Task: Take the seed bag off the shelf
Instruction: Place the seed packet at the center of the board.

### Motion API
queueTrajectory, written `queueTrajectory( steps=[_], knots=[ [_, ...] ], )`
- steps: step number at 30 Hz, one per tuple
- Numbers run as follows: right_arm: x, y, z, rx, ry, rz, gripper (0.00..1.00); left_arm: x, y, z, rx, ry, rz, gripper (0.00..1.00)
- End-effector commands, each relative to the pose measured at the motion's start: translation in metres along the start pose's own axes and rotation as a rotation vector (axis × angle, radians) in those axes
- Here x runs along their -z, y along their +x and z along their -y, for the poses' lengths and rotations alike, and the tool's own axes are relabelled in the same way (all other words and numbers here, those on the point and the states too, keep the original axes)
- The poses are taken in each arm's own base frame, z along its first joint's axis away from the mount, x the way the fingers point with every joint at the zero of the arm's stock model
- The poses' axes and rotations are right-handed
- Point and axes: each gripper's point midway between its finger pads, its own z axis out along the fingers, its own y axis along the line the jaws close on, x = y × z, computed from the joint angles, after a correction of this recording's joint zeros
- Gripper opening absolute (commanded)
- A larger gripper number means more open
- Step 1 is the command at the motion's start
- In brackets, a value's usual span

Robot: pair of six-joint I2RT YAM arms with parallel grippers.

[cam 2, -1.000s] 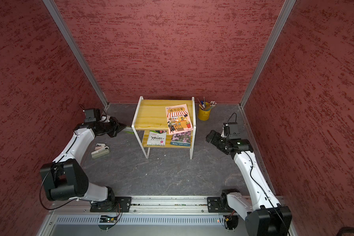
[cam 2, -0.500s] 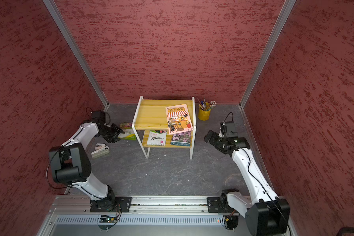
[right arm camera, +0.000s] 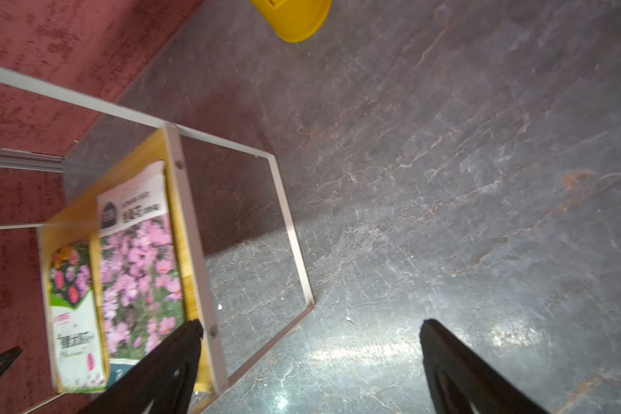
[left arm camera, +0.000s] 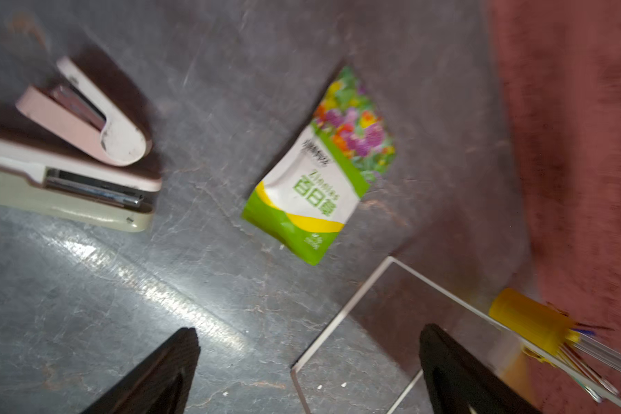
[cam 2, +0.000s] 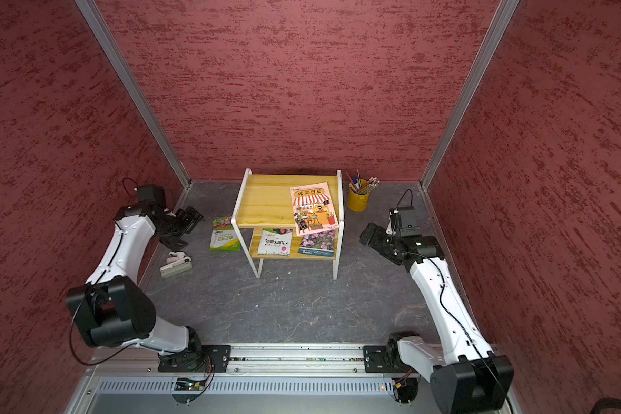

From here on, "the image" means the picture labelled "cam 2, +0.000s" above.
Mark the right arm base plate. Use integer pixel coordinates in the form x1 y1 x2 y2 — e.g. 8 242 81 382
362 345 396 374

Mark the aluminium rail frame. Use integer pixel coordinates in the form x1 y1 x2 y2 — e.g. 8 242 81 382
66 343 424 413

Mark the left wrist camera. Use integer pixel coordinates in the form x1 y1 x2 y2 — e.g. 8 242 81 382
136 185 167 209

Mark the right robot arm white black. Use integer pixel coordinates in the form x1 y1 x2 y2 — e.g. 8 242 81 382
360 223 514 413

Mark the white stapler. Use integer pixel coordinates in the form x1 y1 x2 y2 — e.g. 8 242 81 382
160 251 193 279

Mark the white sunflower seed bag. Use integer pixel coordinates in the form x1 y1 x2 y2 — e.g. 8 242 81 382
258 229 293 256

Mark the coloured pencils bunch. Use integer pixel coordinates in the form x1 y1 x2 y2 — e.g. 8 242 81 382
346 174 381 195

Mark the green white seed bag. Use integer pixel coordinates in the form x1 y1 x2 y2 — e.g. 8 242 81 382
210 217 242 252

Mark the pink flower seed bag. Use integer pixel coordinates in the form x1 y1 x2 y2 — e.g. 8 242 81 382
298 230 336 257

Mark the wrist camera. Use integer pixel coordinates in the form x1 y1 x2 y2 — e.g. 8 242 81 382
389 206 423 238
136 185 167 209

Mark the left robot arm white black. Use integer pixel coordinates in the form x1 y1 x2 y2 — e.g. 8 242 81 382
66 200 205 372

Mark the yellow metal pencil cup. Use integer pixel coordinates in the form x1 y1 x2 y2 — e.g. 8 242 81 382
347 183 370 212

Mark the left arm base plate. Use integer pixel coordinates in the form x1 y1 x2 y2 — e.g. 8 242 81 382
158 345 231 374

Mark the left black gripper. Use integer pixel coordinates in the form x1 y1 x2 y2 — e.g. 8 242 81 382
155 205 207 252

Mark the orange shop picture book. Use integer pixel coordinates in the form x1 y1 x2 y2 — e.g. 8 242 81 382
290 182 339 236

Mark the wooden shelf white metal frame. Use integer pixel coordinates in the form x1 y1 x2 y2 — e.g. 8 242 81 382
231 168 345 279

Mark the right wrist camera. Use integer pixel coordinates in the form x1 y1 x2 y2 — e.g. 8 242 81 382
389 206 423 238

